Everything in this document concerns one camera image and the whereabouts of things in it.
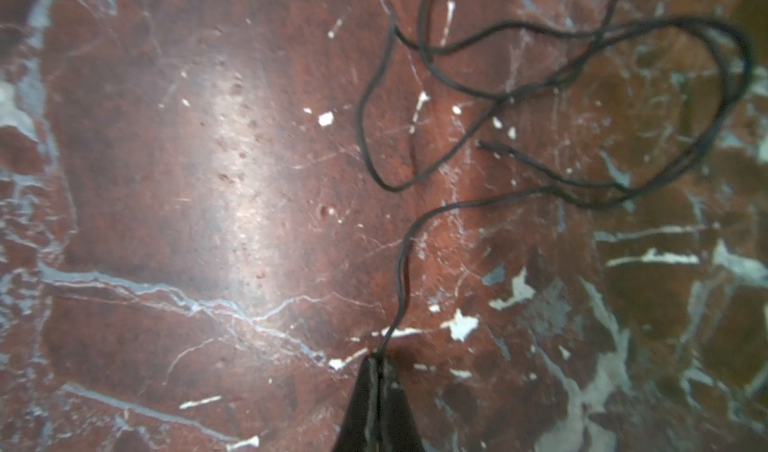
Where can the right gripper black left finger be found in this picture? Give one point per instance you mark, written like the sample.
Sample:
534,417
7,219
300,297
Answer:
359,430

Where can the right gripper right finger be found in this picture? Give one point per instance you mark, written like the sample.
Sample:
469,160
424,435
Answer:
397,428

